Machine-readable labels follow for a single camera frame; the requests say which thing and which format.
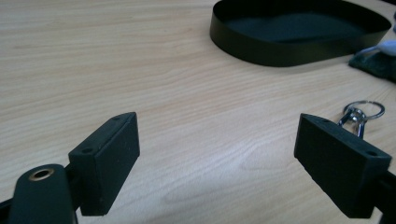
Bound dark plush toy keychain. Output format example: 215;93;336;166
347;38;396;84

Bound silver keychain clasp with ring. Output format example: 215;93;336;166
337;99;387;140

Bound black key rack with tray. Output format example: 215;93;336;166
209;0;393;68

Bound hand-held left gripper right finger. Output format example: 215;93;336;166
293;113;393;219

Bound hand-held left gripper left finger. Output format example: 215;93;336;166
67;111;141;217

